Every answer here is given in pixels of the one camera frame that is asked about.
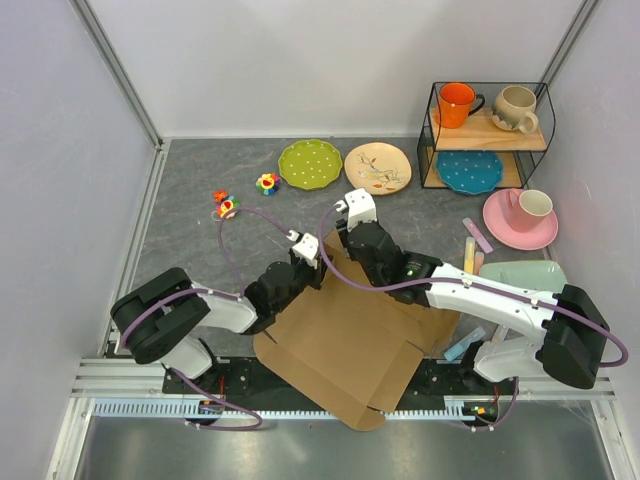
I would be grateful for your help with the pink saucer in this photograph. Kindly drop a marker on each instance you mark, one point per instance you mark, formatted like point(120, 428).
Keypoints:
point(495, 211)

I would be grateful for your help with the brown cardboard box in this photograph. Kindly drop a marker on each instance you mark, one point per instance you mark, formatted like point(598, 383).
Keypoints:
point(352, 351)

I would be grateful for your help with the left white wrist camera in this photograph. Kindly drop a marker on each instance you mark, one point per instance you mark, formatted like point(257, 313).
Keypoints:
point(305, 247)

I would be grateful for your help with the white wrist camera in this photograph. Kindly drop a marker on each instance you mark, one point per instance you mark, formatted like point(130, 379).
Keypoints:
point(305, 247)
point(359, 206)

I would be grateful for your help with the yellow marker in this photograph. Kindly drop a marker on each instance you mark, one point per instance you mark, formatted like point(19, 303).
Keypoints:
point(469, 255)

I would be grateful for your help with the purple marker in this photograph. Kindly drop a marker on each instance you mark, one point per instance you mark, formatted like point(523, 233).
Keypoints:
point(475, 232)

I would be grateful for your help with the flower plush keychain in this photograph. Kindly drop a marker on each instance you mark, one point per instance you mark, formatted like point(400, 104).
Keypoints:
point(225, 209)

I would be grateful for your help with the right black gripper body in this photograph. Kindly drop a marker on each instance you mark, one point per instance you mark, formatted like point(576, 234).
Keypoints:
point(342, 235)

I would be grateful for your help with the small orange flower toy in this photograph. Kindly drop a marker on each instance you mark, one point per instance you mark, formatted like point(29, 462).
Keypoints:
point(220, 196)

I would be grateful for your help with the blue marker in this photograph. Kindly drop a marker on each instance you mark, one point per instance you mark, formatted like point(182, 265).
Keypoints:
point(459, 348)

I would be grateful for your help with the green polka dot plate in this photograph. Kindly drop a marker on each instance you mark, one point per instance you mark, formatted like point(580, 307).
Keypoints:
point(310, 164)

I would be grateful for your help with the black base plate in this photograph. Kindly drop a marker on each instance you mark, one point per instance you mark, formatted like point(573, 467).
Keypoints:
point(247, 383)

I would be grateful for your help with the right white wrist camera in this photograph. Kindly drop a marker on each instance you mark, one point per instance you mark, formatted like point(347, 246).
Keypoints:
point(359, 206)

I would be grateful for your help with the rainbow flower plush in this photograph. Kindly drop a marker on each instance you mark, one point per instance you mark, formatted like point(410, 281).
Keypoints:
point(268, 184)

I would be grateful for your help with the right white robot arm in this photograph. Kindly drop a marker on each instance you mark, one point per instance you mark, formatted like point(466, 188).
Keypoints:
point(560, 334)

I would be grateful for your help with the blue polka dot plate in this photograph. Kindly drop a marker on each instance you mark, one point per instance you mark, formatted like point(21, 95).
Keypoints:
point(470, 172)

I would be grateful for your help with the orange mug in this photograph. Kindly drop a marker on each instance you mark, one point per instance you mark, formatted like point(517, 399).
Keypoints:
point(456, 102)

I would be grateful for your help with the pink cup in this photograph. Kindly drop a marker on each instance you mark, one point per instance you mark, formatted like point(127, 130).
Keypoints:
point(527, 209)

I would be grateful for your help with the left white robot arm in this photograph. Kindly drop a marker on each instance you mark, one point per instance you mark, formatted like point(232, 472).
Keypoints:
point(155, 320)

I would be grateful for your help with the beige ceramic mug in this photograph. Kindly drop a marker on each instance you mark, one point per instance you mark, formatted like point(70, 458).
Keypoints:
point(514, 110)

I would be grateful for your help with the black wire shelf rack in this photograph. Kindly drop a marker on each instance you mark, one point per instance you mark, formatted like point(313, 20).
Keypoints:
point(520, 153)

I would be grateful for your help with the cream plate with branch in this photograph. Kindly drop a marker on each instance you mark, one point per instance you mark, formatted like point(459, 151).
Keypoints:
point(379, 168)

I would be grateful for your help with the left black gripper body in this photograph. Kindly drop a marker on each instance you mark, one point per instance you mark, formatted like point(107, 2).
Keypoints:
point(304, 276)

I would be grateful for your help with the mint green square plate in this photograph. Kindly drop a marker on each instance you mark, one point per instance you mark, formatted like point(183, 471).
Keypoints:
point(540, 275)

